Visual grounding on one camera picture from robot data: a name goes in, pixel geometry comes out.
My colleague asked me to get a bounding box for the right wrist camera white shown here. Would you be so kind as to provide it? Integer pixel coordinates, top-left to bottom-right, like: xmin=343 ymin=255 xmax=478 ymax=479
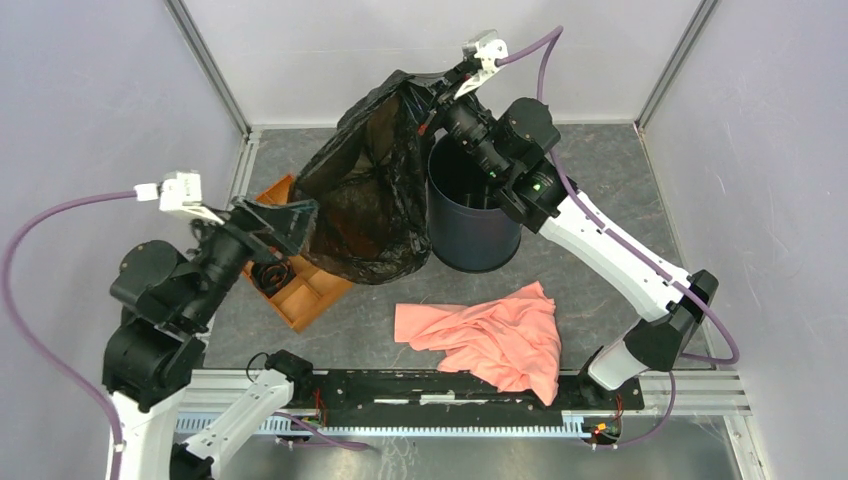
xmin=454 ymin=29 xmax=508 ymax=99

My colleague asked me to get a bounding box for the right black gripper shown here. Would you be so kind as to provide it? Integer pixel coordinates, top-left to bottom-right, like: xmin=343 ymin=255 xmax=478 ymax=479
xmin=393 ymin=60 xmax=511 ymax=181

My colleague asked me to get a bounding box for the black trash bag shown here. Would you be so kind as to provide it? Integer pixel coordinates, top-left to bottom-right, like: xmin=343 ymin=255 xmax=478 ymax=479
xmin=250 ymin=259 xmax=296 ymax=298
xmin=289 ymin=70 xmax=444 ymax=285

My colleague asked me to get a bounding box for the pink cloth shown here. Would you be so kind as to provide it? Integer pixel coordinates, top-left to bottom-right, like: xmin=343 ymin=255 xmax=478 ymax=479
xmin=394 ymin=282 xmax=562 ymax=407

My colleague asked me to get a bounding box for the rolled black trash bag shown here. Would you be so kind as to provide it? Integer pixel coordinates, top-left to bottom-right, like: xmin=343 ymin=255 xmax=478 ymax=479
xmin=250 ymin=259 xmax=296 ymax=298

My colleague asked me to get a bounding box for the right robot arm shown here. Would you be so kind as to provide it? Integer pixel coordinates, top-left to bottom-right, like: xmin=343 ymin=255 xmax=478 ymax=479
xmin=419 ymin=93 xmax=719 ymax=408

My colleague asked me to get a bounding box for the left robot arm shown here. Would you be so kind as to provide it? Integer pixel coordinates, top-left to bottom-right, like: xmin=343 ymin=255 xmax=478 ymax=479
xmin=103 ymin=198 xmax=319 ymax=479

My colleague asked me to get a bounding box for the dark blue trash bin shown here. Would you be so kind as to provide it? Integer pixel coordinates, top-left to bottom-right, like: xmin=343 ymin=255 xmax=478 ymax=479
xmin=427 ymin=135 xmax=522 ymax=273

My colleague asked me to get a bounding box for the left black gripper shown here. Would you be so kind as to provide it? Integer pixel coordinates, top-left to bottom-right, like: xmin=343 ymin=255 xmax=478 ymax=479
xmin=187 ymin=189 xmax=323 ymax=324

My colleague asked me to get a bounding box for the aluminium slotted rail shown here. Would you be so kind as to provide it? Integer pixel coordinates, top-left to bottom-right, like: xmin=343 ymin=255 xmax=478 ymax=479
xmin=173 ymin=413 xmax=588 ymax=439

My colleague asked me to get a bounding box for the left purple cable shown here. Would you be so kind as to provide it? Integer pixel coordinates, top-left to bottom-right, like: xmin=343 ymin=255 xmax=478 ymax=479
xmin=0 ymin=190 xmax=369 ymax=480

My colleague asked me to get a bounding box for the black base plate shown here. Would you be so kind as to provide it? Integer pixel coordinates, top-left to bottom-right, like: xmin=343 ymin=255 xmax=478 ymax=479
xmin=284 ymin=369 xmax=645 ymax=428

